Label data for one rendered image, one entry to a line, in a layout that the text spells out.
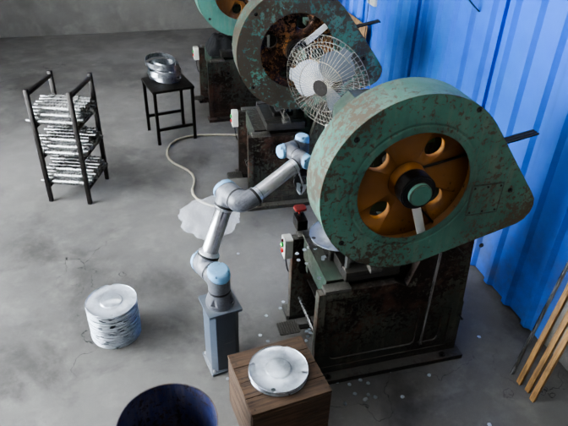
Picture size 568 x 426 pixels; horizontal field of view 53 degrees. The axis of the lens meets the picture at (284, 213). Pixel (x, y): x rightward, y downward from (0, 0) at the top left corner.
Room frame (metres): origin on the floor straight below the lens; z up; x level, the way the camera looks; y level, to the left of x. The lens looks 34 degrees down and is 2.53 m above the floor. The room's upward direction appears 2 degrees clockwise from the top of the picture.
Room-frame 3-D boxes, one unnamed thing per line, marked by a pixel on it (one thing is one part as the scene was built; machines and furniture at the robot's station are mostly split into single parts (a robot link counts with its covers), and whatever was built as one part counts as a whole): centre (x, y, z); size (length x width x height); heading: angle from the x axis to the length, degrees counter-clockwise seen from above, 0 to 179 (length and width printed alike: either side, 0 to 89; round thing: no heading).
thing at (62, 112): (4.03, 1.72, 0.47); 0.46 x 0.43 x 0.95; 86
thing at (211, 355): (2.23, 0.32, 0.23); 0.19 x 0.19 x 0.45; 26
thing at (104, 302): (2.43, 0.99, 0.25); 0.29 x 0.29 x 0.01
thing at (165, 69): (5.15, 1.16, 0.40); 0.45 x 0.40 x 0.79; 28
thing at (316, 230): (2.42, -0.28, 0.78); 0.29 x 0.29 x 0.01
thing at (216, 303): (2.23, 0.32, 0.50); 0.15 x 0.15 x 0.10
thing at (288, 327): (2.42, -0.27, 0.14); 0.59 x 0.10 x 0.05; 106
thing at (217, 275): (2.23, 0.33, 0.62); 0.13 x 0.12 x 0.14; 39
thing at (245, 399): (1.86, 0.00, 0.18); 0.40 x 0.38 x 0.35; 113
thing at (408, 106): (2.16, -0.60, 1.33); 1.03 x 0.28 x 0.82; 106
